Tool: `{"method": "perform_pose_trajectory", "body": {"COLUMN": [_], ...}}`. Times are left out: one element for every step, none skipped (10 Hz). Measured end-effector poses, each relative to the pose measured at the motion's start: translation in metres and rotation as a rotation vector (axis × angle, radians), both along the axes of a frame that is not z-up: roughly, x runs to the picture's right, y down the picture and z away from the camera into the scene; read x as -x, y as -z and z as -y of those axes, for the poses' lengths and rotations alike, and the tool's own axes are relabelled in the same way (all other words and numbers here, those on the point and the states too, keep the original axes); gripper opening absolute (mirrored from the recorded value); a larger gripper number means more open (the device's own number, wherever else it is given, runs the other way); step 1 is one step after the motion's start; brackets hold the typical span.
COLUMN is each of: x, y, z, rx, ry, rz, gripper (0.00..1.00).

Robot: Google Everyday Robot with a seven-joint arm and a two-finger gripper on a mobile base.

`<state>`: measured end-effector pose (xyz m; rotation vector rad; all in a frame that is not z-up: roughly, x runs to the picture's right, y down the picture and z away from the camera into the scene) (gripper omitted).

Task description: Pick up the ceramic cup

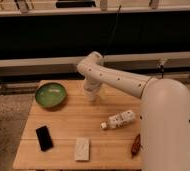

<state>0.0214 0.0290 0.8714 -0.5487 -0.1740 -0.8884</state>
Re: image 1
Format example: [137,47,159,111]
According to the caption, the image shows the white ceramic cup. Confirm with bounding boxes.
[85,92,97,102]

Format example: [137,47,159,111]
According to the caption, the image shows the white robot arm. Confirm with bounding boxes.
[77,51,190,171]

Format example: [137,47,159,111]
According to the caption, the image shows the green bowl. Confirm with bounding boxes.
[35,82,67,108]

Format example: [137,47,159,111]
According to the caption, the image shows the white plastic bottle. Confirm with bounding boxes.
[100,110,136,130]

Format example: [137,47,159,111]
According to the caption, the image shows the wooden table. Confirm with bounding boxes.
[13,80,141,170]

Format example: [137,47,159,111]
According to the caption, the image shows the black smartphone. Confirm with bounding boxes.
[36,126,53,151]

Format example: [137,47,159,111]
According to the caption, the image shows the brown red sausage object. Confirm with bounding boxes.
[131,135,141,156]

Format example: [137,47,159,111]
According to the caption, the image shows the black hanging cable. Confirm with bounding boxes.
[102,4,122,56]

